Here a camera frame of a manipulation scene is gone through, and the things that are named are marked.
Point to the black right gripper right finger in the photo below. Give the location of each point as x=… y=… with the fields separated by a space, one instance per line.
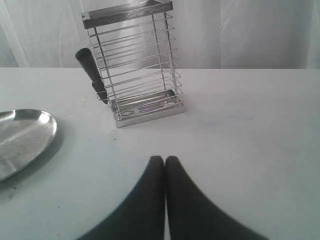
x=192 y=215

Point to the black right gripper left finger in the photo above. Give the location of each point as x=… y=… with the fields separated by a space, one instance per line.
x=141 y=215

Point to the black handled knife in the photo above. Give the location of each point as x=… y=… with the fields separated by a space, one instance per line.
x=85 y=58

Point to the round steel plate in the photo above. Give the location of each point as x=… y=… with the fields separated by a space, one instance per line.
x=24 y=135

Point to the white backdrop curtain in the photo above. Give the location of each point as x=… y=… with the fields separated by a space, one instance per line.
x=210 y=34

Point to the wire metal utensil basket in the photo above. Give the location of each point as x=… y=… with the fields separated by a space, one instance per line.
x=132 y=46

